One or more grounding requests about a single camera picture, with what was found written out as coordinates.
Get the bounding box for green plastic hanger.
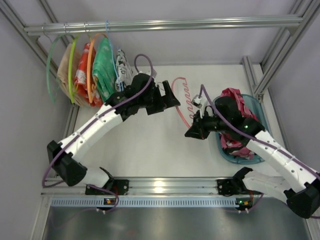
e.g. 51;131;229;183
46;34;62;104

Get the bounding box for blue plastic hanger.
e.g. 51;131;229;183
105;20;124;92

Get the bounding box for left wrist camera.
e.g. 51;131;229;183
151;70;157;79

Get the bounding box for pink camouflage trousers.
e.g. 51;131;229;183
219;88;259;164

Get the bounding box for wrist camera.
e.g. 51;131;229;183
191;94;207;109
151;70;157;79

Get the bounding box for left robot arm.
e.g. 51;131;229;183
47;72;181;188

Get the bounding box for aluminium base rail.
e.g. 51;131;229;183
41;177;232;198

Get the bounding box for grey slotted cable duct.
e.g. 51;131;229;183
50;196;239;208

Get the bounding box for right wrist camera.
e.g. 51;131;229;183
191;94;207;109

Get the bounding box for orange patterned garment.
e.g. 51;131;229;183
74;42;103;108

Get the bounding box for green patterned garment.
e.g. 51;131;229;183
92;37;117;102

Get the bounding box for beige garment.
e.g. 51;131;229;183
57;43;87;107

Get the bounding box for teal plastic bin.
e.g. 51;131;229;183
215;94;272;165

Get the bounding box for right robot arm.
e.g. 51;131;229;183
185;95;320;219

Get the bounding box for orange plastic hanger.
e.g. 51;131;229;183
86;33;108;104

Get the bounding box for black white patterned garment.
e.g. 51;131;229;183
115;48;133;92

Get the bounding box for lime plastic hanger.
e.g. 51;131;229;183
68;33;81;104

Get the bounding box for aluminium hanging rail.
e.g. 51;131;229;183
23;14;303;36

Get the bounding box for pink plastic hanger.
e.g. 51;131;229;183
171;77;194;129

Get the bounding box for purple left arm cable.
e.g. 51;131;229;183
41;53;154;216

